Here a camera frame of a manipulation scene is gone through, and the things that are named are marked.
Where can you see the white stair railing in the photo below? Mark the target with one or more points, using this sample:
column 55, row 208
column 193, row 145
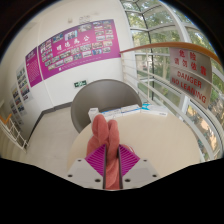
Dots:
column 15, row 133

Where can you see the pink towel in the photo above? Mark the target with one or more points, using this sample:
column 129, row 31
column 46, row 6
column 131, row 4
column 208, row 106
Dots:
column 112, row 140

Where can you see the small magenta text poster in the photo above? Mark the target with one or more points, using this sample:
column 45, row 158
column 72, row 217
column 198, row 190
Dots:
column 33, row 68

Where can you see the white photo wall panel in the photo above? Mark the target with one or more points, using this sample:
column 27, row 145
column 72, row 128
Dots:
column 16, row 101
column 23, row 83

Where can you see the silver and red warning sign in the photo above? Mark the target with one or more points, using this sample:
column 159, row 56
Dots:
column 191, row 76

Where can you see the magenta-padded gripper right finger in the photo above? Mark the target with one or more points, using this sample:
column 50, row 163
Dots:
column 140, row 171

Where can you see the white railing with orange handrail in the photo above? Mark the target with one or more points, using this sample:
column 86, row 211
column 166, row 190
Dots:
column 160, row 46

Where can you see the small upright white box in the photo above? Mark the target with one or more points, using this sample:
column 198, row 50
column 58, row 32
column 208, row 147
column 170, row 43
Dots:
column 92, row 114

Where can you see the large magenta photo poster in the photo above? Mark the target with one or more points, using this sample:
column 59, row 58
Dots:
column 80, row 61

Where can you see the green exit sign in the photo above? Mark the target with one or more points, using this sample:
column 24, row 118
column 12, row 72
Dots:
column 80, row 83

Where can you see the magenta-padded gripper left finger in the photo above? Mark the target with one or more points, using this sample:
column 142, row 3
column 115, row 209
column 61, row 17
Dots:
column 85, row 171

